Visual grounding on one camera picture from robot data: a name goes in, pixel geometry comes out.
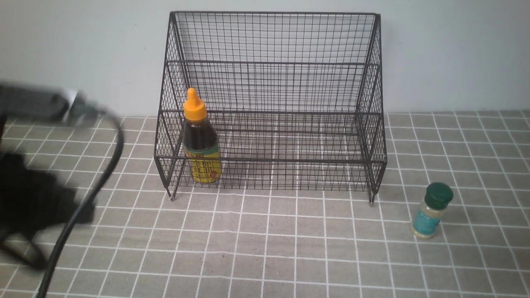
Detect grey grid tablecloth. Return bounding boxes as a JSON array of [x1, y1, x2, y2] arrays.
[[47, 110, 529, 298]]

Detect dark oyster sauce bottle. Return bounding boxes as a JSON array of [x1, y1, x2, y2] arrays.
[[183, 87, 222, 183]]

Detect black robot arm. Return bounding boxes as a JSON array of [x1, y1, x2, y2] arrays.
[[0, 83, 107, 271]]

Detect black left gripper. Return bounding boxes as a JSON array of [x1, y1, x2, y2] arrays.
[[0, 151, 79, 270]]

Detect green-capped seasoning shaker bottle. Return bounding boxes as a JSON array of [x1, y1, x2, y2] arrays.
[[410, 182, 454, 239]]

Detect black wire mesh shelf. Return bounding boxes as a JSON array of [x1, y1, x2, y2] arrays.
[[154, 11, 388, 204]]

